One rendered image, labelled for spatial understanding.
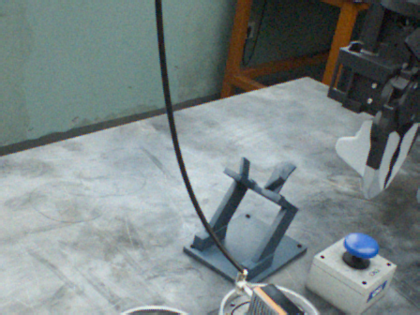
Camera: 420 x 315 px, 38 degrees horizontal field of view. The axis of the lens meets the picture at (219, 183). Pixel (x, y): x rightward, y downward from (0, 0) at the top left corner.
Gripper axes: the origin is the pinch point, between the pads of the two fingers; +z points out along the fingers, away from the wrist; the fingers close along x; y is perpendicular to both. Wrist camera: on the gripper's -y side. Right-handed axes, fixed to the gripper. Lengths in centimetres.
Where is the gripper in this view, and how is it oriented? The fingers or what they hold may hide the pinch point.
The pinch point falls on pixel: (378, 190)
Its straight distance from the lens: 68.2
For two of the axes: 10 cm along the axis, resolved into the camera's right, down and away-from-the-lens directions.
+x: -6.8, 2.6, -6.8
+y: -7.1, -4.5, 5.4
